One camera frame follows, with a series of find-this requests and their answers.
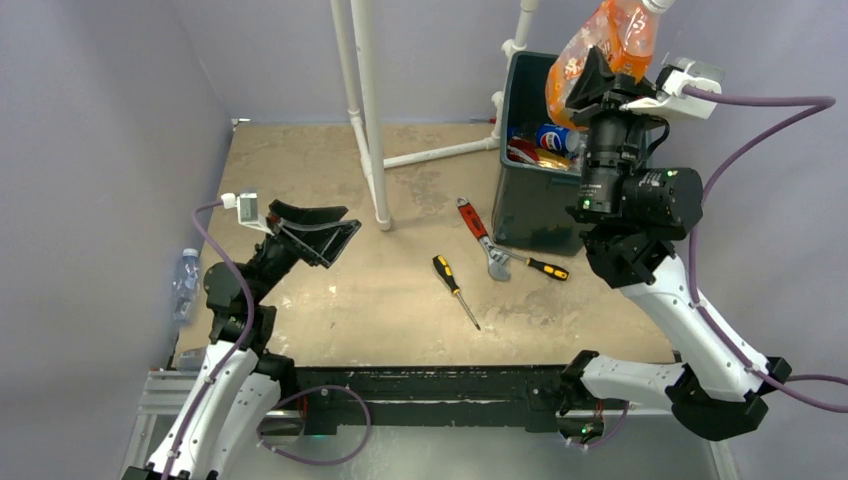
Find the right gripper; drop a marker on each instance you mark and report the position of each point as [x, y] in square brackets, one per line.
[626, 88]

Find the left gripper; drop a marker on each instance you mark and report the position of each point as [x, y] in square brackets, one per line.
[299, 230]

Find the orange label bottle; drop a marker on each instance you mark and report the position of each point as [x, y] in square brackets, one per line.
[624, 31]

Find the clear water bottle edge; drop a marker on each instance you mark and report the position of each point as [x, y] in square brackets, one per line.
[185, 286]

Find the amber tea bottle red label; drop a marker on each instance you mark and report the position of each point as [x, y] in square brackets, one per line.
[551, 160]

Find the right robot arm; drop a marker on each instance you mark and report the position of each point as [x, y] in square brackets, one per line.
[634, 216]

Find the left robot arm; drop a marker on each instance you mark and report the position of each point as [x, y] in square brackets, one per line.
[239, 380]

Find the dark green plastic bin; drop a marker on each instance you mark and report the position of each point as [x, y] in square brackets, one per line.
[529, 208]

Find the pepsi bottle near base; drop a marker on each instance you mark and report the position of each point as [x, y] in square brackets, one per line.
[557, 139]

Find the yellow black screwdriver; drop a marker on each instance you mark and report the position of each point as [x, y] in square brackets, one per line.
[445, 272]
[551, 270]

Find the red adjustable wrench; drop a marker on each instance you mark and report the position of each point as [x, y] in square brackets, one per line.
[496, 258]

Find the white pvc pipe frame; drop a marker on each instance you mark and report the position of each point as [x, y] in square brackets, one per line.
[357, 58]

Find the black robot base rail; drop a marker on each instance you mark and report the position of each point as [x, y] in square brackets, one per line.
[530, 397]

